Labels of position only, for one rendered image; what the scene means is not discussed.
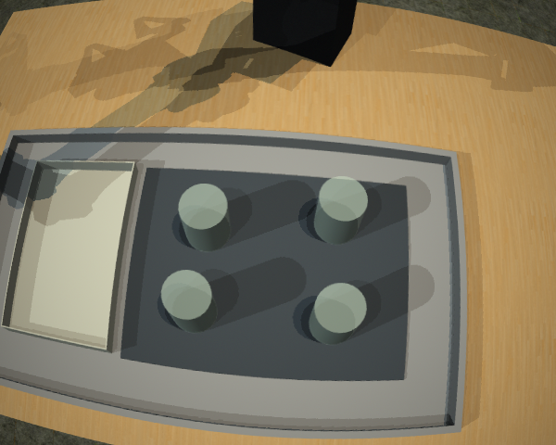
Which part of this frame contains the clear glass jar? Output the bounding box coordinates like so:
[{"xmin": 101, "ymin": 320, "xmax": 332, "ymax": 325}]
[
  {"xmin": 178, "ymin": 184, "xmax": 231, "ymax": 252},
  {"xmin": 161, "ymin": 270, "xmax": 218, "ymax": 333},
  {"xmin": 309, "ymin": 283, "xmax": 367, "ymax": 345},
  {"xmin": 314, "ymin": 176, "xmax": 368, "ymax": 245}
]

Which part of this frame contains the beige shallow tray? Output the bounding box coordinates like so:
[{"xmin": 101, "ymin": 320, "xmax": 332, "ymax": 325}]
[{"xmin": 1, "ymin": 160, "xmax": 138, "ymax": 353}]

